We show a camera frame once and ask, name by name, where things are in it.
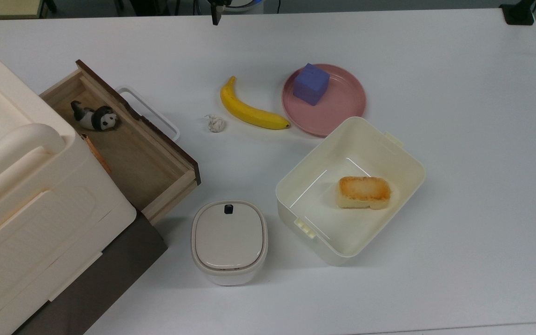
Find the black table clamp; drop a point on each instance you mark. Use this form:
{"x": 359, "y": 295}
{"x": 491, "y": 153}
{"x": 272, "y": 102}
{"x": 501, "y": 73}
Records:
{"x": 518, "y": 13}

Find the small cream trash can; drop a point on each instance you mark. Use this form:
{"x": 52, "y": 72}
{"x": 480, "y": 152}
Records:
{"x": 229, "y": 239}

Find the toasted bread piece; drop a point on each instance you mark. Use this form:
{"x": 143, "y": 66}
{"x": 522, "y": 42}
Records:
{"x": 363, "y": 191}

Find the cream open plastic bin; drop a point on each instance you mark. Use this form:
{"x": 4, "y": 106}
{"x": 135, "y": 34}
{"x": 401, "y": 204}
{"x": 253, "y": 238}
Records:
{"x": 351, "y": 232}

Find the tan wooden desk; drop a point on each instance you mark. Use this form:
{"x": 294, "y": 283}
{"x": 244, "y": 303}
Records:
{"x": 3, "y": 8}

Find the pink plate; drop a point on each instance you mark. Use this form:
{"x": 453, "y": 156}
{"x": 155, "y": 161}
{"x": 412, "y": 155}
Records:
{"x": 338, "y": 114}

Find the wooden drawer with dark front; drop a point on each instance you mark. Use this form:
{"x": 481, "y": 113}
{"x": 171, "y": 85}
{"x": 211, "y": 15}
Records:
{"x": 142, "y": 163}

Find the purple cube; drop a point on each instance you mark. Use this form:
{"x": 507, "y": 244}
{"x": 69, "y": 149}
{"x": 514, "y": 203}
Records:
{"x": 311, "y": 84}

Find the cream plastic storage box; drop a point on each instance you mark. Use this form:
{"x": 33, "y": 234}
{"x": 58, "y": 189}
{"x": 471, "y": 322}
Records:
{"x": 21, "y": 204}

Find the crumpled white paper ball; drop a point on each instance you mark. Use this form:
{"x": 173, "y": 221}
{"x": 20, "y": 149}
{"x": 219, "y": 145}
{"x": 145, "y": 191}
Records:
{"x": 215, "y": 123}

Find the yellow banana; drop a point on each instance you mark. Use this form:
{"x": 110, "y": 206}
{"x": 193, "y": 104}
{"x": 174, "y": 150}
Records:
{"x": 244, "y": 111}

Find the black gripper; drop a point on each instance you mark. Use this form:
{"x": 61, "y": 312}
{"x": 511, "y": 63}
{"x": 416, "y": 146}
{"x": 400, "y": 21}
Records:
{"x": 217, "y": 2}

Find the panda plush toy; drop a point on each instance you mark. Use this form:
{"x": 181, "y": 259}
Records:
{"x": 95, "y": 117}

